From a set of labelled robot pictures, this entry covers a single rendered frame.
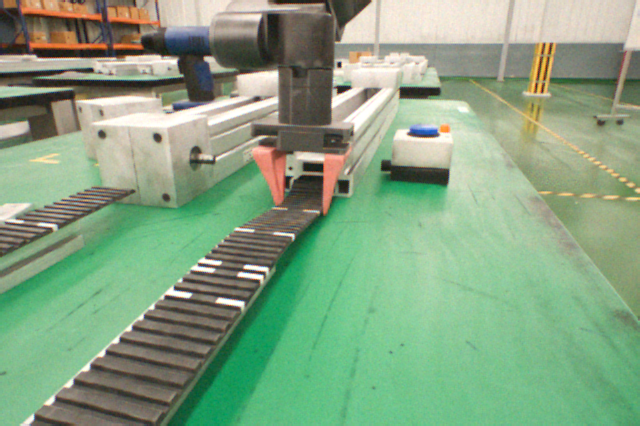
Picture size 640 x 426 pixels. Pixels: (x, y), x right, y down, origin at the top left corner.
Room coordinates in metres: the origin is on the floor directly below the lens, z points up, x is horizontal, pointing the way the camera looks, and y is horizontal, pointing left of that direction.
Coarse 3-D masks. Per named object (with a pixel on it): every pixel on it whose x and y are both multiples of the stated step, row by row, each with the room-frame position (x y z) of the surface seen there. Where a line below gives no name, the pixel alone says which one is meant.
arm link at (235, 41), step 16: (240, 0) 0.49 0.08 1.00; (256, 0) 0.48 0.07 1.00; (272, 0) 0.47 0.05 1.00; (288, 0) 0.47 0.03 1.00; (304, 0) 0.46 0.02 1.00; (320, 0) 0.45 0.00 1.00; (224, 16) 0.46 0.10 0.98; (240, 16) 0.45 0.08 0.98; (256, 16) 0.45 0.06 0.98; (224, 32) 0.45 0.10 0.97; (240, 32) 0.44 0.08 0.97; (256, 32) 0.44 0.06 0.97; (336, 32) 0.48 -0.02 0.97; (224, 48) 0.45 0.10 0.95; (240, 48) 0.44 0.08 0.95; (256, 48) 0.44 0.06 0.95; (224, 64) 0.47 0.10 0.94; (240, 64) 0.46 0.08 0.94; (256, 64) 0.45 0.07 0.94; (272, 64) 0.46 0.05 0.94
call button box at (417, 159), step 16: (400, 144) 0.55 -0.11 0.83; (416, 144) 0.55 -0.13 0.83; (432, 144) 0.54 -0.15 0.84; (448, 144) 0.54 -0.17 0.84; (384, 160) 0.59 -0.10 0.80; (400, 160) 0.55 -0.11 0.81; (416, 160) 0.55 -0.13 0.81; (432, 160) 0.54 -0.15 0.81; (448, 160) 0.54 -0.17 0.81; (400, 176) 0.55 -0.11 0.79; (416, 176) 0.55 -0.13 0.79; (432, 176) 0.54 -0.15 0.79; (448, 176) 0.54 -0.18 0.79
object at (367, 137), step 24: (360, 96) 1.00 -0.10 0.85; (384, 96) 0.86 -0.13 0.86; (336, 120) 0.74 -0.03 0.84; (360, 120) 0.55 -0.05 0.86; (384, 120) 0.89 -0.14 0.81; (360, 144) 0.54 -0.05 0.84; (288, 168) 0.51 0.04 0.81; (312, 168) 0.52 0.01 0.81; (360, 168) 0.55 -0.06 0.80; (336, 192) 0.49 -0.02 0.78
